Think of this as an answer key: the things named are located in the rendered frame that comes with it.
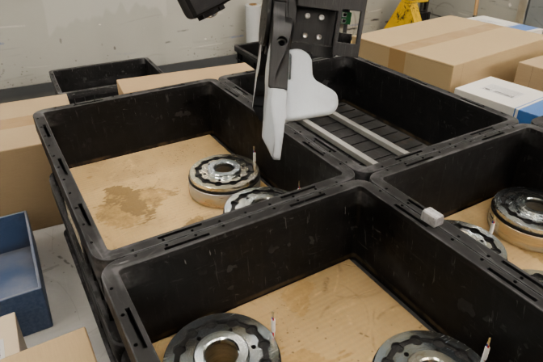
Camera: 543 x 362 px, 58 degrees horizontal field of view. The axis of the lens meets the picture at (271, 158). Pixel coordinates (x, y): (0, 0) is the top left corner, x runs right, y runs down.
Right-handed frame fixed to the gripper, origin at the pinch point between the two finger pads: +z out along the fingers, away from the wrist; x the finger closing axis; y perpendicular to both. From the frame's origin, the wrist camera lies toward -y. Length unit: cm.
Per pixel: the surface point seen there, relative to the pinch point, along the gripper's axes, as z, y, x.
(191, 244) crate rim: 9.8, -5.5, -3.1
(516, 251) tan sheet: 12.8, 33.5, 6.2
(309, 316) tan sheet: 18.0, 7.1, -1.5
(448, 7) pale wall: -37, 189, 382
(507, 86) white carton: -4, 52, 47
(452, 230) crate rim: 6.5, 19.2, -3.5
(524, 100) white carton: -2, 52, 39
